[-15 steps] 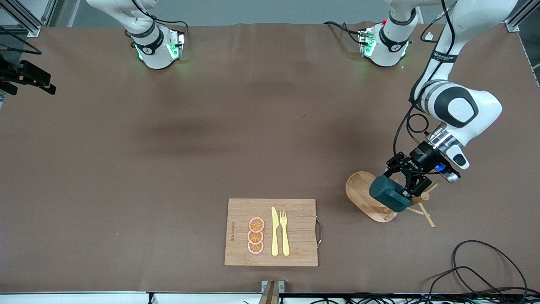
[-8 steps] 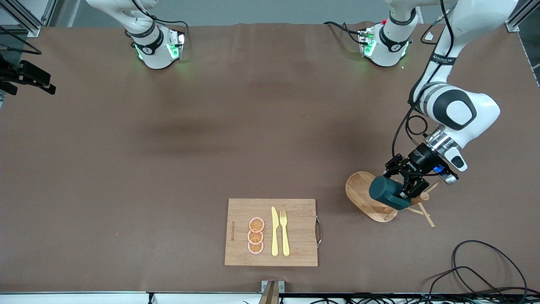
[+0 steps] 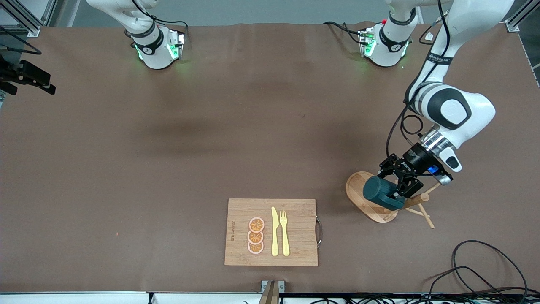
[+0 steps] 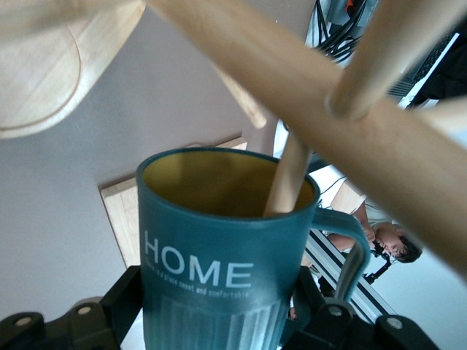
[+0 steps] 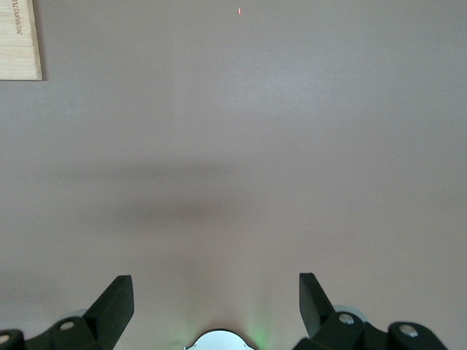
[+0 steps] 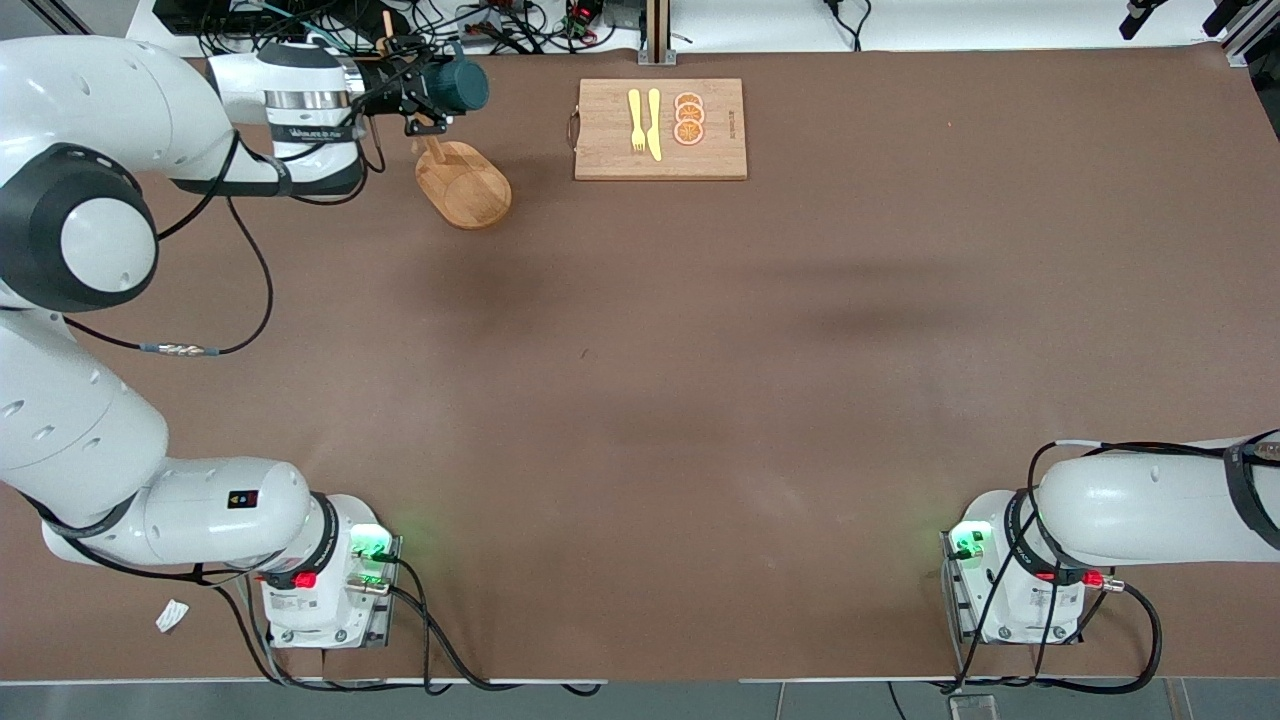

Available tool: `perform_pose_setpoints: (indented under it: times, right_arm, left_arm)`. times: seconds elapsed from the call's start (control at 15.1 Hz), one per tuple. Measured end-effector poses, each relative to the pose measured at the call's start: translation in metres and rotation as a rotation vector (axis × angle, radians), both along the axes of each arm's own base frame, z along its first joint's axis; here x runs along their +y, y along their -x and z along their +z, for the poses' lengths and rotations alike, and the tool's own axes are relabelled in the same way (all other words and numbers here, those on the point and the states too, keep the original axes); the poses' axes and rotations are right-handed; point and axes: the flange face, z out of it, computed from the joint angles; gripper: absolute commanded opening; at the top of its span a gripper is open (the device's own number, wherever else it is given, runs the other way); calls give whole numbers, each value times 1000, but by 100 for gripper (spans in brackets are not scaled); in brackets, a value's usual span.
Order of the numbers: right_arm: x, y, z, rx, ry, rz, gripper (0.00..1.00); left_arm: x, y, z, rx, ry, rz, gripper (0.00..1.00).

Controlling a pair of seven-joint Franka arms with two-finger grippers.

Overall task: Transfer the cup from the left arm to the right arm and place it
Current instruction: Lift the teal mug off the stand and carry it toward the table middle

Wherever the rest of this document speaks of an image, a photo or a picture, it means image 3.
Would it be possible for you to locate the wooden mug tree stand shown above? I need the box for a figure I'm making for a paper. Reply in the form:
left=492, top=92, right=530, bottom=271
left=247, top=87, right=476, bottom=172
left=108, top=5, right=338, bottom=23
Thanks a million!
left=345, top=171, right=443, bottom=229

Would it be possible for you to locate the yellow plastic knife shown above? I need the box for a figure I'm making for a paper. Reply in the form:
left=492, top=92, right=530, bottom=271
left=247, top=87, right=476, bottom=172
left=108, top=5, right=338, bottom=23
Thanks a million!
left=271, top=206, right=279, bottom=257

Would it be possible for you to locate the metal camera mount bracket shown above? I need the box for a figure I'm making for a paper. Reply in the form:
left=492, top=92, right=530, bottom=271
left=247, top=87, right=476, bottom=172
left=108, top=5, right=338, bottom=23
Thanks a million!
left=261, top=280, right=286, bottom=304

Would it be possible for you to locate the black right arm gripper cable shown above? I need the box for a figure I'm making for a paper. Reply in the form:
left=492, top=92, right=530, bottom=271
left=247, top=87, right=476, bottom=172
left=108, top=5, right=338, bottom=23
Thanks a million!
left=0, top=26, right=42, bottom=56

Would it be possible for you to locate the black left arm base cable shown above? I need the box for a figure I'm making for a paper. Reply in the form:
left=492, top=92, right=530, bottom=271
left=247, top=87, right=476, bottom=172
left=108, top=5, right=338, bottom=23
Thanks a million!
left=324, top=21, right=364, bottom=45

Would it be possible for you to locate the black left arm gripper cable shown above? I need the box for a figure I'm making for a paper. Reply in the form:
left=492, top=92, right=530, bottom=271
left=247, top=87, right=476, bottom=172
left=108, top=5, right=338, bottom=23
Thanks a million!
left=386, top=0, right=451, bottom=161

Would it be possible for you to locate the dark teal mug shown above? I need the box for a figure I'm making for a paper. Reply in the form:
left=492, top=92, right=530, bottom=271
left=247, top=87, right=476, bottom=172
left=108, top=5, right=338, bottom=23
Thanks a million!
left=363, top=176, right=406, bottom=211

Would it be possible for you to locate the black arm gripper cable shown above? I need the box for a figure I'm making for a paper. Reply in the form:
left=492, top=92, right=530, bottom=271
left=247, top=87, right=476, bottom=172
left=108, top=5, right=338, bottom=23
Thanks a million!
left=0, top=26, right=42, bottom=56
left=386, top=0, right=451, bottom=161

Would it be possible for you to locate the black loose cable large loop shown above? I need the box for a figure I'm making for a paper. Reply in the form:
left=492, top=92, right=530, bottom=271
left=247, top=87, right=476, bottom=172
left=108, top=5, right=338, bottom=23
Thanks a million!
left=451, top=240, right=529, bottom=304

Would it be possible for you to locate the aluminium frame profile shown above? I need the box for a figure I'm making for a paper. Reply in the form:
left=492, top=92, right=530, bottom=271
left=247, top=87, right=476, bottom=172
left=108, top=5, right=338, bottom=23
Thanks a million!
left=0, top=0, right=58, bottom=38
left=505, top=0, right=540, bottom=33

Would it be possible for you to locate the bamboo cutting board with handle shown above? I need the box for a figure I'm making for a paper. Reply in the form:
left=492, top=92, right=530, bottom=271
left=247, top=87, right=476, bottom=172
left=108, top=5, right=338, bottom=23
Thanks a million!
left=224, top=198, right=323, bottom=267

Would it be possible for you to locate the black loose cable small loop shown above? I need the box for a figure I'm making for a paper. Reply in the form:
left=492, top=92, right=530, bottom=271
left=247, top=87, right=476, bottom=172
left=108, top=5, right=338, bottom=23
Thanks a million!
left=422, top=266, right=540, bottom=304

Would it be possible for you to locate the black right arm base cable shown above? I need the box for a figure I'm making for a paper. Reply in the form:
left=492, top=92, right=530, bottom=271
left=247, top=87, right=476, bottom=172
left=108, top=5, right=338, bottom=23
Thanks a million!
left=131, top=0, right=189, bottom=45

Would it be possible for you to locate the black arm base cable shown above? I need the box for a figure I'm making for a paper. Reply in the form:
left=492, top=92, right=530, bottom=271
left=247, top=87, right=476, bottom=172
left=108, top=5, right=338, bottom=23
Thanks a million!
left=324, top=21, right=364, bottom=45
left=131, top=0, right=189, bottom=45

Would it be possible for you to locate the yellow plastic fork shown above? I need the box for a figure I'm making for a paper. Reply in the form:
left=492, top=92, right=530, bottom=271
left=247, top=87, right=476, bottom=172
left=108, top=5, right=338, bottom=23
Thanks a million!
left=280, top=210, right=291, bottom=257

